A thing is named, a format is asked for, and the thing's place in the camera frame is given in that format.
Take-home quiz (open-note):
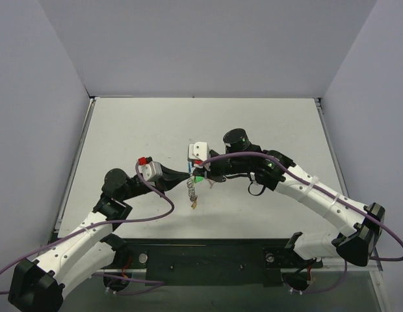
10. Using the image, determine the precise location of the large keyring blue handle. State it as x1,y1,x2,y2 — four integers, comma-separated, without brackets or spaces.
187,162,198,209

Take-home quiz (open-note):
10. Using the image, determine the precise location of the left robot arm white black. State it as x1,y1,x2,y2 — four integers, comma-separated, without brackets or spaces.
8,161,190,311

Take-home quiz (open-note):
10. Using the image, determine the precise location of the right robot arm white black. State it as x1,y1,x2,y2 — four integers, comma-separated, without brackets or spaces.
204,128,385,267

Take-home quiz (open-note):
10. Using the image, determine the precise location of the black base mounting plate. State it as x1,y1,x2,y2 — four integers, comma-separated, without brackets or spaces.
108,239,322,287

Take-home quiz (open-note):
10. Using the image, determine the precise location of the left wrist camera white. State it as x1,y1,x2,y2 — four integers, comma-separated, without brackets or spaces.
137,157,163,183

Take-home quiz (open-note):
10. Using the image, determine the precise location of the aluminium rail frame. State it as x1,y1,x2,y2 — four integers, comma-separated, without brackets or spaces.
59,97,380,311

